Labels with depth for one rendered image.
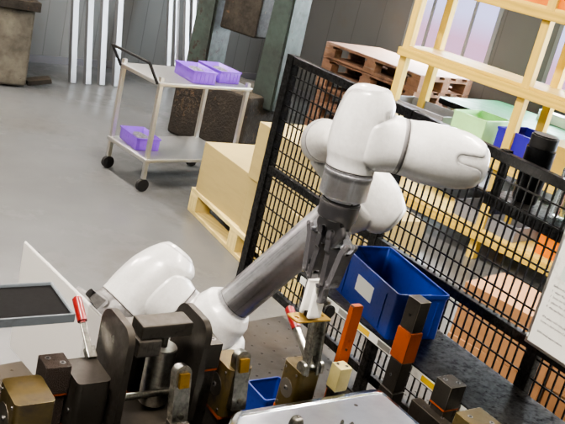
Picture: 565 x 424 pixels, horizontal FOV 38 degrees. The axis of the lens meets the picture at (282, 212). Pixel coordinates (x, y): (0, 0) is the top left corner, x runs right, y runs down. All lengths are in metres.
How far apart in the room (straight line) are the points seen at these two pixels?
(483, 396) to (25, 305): 1.07
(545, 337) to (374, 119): 0.86
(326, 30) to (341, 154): 8.98
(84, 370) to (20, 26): 6.58
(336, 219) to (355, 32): 8.63
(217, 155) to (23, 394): 3.99
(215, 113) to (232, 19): 0.82
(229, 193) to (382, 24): 4.92
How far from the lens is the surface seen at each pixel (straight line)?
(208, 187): 5.51
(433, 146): 1.47
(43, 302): 1.70
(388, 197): 2.01
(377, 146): 1.45
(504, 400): 2.08
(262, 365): 2.57
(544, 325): 2.10
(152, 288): 2.20
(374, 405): 1.93
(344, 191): 1.47
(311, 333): 1.82
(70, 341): 2.12
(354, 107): 1.44
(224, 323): 2.18
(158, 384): 1.74
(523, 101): 6.04
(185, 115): 7.43
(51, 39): 9.47
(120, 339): 1.61
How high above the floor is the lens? 1.94
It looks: 18 degrees down
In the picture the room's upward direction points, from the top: 14 degrees clockwise
